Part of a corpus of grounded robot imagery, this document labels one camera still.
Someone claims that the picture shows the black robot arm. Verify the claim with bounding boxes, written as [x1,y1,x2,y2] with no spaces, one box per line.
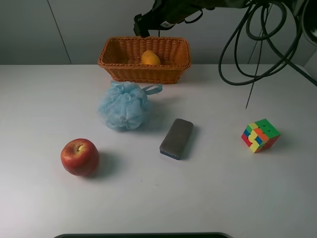
[133,0,248,38]

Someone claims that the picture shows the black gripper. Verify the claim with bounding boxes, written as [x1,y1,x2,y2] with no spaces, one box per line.
[133,4,189,38]

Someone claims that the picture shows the multicoloured puzzle cube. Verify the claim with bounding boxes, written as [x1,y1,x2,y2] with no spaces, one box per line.
[241,119,280,153]

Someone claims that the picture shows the grey blue eraser block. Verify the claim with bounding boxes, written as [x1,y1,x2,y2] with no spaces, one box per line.
[159,119,194,160]

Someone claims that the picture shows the black looped cables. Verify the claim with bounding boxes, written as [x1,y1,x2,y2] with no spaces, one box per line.
[218,0,317,110]

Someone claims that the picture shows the orange papaya fruit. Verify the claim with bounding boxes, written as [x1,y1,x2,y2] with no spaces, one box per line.
[141,50,161,65]

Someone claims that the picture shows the red apple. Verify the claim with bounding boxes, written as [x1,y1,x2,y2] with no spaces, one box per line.
[60,138,100,177]

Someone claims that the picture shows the orange wicker basket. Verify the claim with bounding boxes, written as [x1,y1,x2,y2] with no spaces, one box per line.
[98,37,191,84]

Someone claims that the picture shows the blue mesh bath pouf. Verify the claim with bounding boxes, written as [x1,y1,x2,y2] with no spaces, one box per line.
[98,81,163,131]

